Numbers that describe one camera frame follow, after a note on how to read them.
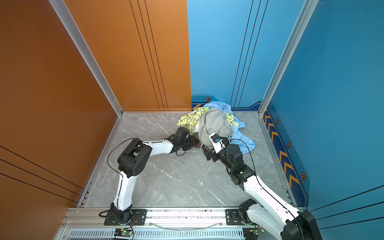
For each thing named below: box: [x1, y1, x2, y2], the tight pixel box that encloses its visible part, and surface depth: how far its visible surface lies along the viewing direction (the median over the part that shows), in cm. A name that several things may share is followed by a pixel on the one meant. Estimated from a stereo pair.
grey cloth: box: [198, 108, 234, 148], surface depth 94 cm
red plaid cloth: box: [192, 132, 202, 149], surface depth 98 cm
